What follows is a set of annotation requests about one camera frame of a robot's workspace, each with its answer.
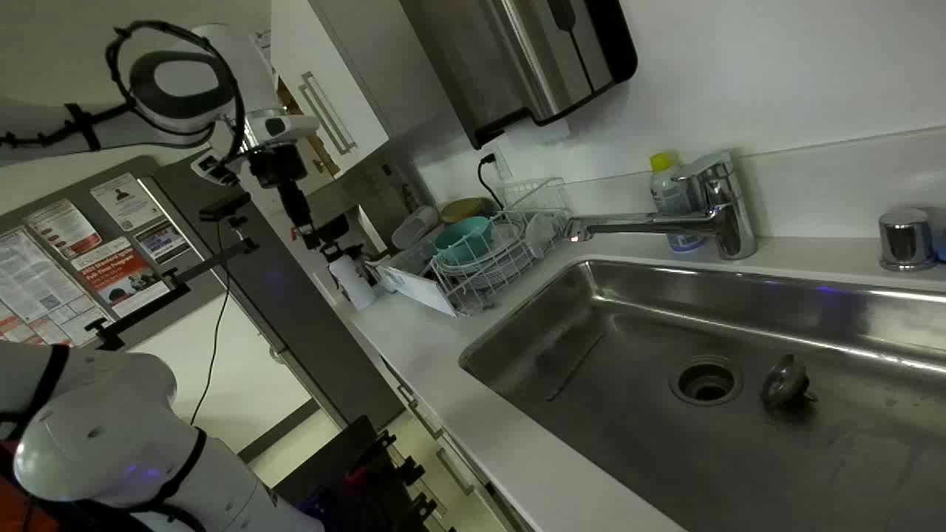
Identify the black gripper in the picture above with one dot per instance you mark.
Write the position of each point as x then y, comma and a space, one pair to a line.
278, 165

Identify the chrome sink faucet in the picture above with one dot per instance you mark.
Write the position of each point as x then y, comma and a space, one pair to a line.
726, 210

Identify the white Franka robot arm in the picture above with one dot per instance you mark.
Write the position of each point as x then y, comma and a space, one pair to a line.
246, 60

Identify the dark grey panel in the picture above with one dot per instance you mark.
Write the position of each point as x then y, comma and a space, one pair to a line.
298, 315

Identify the clear plastic container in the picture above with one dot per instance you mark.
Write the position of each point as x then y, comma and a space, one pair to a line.
416, 227

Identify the white dish rack tray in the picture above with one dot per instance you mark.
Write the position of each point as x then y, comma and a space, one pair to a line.
419, 288

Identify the teal bowl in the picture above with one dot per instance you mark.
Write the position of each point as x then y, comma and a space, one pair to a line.
463, 239

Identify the white paper notice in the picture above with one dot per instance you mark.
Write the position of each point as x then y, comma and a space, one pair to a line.
125, 202

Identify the red and white poster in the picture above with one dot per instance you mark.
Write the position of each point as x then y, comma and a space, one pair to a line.
61, 227
119, 276

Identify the black floor rack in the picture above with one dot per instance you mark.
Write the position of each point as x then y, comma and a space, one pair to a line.
343, 482

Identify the steel paper towel dispenser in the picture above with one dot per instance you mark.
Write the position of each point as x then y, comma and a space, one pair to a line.
512, 60

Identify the stainless steel sink basin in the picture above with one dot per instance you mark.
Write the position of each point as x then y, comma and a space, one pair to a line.
609, 393

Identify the soap bottle with yellow cap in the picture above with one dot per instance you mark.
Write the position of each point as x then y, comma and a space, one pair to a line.
667, 180

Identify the round sink drain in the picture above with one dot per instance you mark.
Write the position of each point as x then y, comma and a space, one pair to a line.
704, 381

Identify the metal sink strainer plug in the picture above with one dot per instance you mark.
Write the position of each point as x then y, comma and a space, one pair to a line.
788, 386

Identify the black bar mount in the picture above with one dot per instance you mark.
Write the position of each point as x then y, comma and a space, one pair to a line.
179, 288

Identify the white wall cabinet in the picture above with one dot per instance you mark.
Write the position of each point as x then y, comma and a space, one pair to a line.
334, 49

